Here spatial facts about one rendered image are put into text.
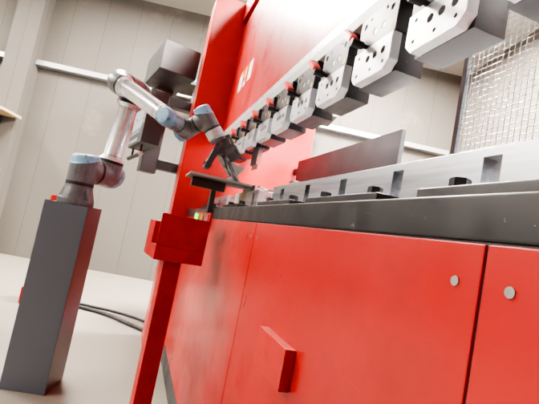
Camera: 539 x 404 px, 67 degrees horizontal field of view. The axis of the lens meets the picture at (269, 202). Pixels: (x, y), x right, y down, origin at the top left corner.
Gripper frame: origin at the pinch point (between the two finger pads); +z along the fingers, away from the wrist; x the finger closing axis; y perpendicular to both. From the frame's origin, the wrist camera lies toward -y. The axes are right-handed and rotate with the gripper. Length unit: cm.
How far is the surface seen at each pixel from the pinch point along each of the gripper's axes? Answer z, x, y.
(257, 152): -6.6, -4.4, 14.2
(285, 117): -13.0, -44.8, 15.1
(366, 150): 16, -7, 62
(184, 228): 4, -40, -32
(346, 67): -15, -85, 18
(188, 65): -80, 101, 34
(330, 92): -12, -80, 14
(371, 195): 8, -114, -8
